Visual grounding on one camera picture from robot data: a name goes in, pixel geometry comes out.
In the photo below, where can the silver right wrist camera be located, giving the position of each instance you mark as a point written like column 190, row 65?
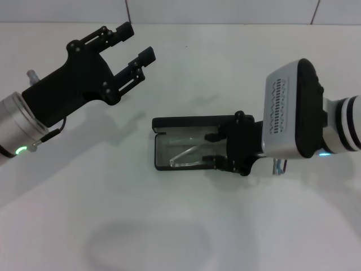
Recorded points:
column 282, row 113

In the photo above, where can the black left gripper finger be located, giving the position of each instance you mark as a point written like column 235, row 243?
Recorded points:
column 145, row 56
column 124, row 32

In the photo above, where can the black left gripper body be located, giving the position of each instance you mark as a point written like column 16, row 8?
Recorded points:
column 73, row 84

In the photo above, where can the clear white glasses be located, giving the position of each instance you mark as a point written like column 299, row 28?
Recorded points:
column 183, row 153

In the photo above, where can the left gripper connector plug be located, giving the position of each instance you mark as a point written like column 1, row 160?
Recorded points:
column 31, row 76

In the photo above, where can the black glasses case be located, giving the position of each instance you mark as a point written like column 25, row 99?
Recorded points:
column 180, row 121

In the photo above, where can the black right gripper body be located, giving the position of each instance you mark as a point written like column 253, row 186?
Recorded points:
column 244, row 141

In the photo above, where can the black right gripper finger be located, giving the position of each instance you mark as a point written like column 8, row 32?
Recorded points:
column 221, row 135
column 220, row 161

